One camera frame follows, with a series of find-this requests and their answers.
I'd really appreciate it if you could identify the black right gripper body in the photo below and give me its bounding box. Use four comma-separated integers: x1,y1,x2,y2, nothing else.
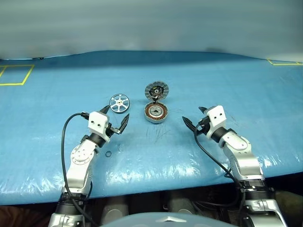
195,116,211,138

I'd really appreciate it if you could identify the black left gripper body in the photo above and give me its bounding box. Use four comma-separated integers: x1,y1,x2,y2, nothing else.
105,122,120,140

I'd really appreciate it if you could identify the silver spoked rotor cap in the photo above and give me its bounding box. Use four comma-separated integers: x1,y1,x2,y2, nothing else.
109,93,131,114

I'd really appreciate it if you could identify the motor stator with copper windings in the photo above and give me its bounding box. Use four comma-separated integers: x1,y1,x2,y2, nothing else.
144,101,169,124

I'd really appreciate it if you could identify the silver finned motor end cover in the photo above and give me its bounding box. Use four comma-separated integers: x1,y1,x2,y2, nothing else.
144,80,170,100

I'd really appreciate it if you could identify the blue plastic table cover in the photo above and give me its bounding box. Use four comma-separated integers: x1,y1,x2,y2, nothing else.
0,50,303,206

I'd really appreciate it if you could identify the grey rounded shape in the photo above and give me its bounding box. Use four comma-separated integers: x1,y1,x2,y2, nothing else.
167,198,195,215
103,198,129,226

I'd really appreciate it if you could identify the grey robot chest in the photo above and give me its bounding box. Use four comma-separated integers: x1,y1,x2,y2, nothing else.
98,211,210,227

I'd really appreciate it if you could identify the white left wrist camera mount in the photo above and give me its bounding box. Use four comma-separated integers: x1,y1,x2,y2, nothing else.
88,111,111,143

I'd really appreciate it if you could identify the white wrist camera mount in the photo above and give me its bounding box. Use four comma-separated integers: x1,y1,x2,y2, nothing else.
88,111,111,143
205,105,226,138

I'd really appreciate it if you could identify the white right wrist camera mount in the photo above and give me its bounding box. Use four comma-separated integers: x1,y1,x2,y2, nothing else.
205,105,226,138

